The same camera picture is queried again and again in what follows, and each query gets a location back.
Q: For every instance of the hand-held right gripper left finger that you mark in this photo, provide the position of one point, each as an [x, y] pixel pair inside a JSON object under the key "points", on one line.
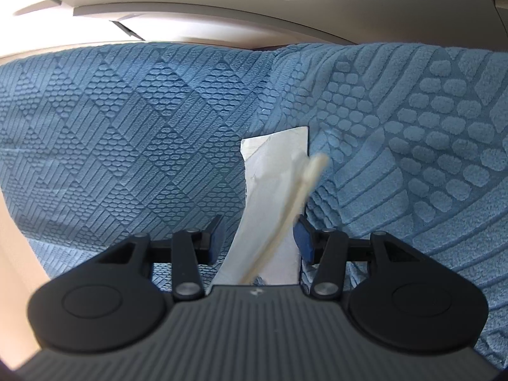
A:
{"points": [[217, 240]]}

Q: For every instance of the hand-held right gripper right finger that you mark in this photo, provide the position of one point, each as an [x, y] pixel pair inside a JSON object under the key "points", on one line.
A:
{"points": [[303, 242]]}

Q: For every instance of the white paper sheet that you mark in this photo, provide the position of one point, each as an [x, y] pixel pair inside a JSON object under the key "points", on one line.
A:
{"points": [[301, 190], [270, 158]]}

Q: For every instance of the blue textured sofa cover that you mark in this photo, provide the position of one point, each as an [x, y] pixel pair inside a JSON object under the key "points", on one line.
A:
{"points": [[119, 127]]}

